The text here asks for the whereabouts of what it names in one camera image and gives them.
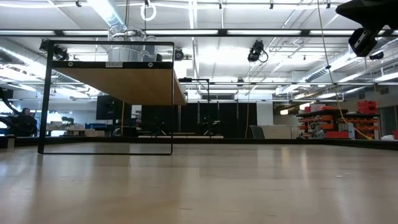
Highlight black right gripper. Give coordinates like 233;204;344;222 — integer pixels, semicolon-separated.
335;0;398;58

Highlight shelving with red bins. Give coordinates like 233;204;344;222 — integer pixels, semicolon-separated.
297;99;381;140

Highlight beige cabinet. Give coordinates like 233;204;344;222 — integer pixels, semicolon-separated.
261;124;295;139

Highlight grey chair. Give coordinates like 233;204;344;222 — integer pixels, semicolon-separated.
249;124;266;139

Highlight black metal stand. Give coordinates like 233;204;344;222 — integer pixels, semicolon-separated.
178;77;211;138

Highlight black monitor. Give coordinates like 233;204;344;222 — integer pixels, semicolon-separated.
95;95;133;121

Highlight yellow cable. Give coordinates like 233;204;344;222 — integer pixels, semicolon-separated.
316;0;376;141

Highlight black hanging camera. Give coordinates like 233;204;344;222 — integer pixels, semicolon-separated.
247;39;269;63

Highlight black aluminium table frame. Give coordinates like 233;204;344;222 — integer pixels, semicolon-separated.
0;135;398;151

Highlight orange hanging cable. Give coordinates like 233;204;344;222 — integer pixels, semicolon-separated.
246;102;251;139

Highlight black partition wall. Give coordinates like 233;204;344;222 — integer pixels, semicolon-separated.
141;101;258;138

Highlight white hanging ring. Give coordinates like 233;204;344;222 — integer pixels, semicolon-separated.
140;2;157;22

